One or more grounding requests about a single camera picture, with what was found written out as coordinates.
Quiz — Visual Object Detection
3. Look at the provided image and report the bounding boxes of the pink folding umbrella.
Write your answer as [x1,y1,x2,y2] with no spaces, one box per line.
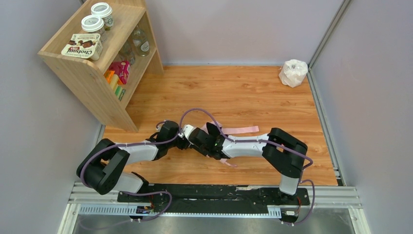
[220,126,262,167]

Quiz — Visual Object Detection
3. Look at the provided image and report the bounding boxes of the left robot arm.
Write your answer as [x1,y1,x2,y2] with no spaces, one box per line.
[76,121,179,195]

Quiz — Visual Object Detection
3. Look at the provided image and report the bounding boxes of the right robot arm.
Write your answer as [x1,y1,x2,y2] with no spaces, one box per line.
[179,123,308,196]

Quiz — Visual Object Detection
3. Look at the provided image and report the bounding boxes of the white crumpled plastic bag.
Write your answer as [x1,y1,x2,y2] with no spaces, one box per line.
[279,59,308,88]

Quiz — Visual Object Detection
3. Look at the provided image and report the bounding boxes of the pink box on shelf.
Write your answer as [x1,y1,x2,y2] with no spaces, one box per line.
[109,60,131,85]

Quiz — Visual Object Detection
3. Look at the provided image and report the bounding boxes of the stack of coloured sponges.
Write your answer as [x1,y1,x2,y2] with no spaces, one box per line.
[104,70,126,101]

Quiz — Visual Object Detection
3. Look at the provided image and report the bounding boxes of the glass jar on shelf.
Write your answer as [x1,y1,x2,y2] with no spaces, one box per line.
[132,26,150,57]

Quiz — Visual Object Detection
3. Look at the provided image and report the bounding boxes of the wooden shelf unit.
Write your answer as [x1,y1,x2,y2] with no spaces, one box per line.
[38,0,164,132]

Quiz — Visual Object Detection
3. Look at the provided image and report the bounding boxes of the Chobani yogurt pack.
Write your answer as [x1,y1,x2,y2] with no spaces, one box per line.
[61,33,103,61]

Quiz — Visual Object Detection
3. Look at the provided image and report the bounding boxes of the white lidded cup front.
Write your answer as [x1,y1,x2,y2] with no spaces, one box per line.
[81,15,107,42]

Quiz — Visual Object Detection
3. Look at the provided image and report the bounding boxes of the white lidded cup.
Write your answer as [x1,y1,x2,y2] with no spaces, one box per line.
[81,15,107,42]
[91,2,114,31]

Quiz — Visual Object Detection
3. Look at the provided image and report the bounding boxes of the white lidded cup rear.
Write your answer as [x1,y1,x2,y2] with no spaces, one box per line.
[91,2,114,31]

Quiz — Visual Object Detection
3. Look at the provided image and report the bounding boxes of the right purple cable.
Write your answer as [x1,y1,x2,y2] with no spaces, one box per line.
[179,108,315,226]

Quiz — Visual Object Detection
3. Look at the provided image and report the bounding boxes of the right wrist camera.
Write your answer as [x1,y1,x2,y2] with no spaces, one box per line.
[178,124,196,140]

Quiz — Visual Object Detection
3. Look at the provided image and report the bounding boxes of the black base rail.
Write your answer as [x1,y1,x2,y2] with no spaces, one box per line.
[117,184,310,214]

